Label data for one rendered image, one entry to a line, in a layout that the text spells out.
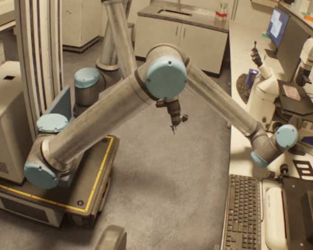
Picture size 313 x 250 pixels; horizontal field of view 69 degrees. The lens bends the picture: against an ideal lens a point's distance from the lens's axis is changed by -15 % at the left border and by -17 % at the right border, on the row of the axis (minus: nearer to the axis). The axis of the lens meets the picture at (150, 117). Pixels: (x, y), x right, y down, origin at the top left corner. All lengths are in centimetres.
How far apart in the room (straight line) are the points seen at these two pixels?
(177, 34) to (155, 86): 275
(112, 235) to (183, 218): 125
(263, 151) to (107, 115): 63
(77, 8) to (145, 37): 105
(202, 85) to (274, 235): 60
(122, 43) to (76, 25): 257
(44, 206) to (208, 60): 275
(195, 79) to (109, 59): 75
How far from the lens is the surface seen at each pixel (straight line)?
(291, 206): 99
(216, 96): 99
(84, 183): 156
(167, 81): 74
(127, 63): 132
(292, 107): 138
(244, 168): 119
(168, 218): 183
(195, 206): 193
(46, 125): 114
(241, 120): 108
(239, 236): 94
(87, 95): 152
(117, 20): 129
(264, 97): 137
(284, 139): 106
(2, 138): 137
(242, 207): 101
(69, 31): 393
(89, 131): 86
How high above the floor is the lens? 152
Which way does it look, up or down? 35 degrees down
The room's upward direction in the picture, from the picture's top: 7 degrees clockwise
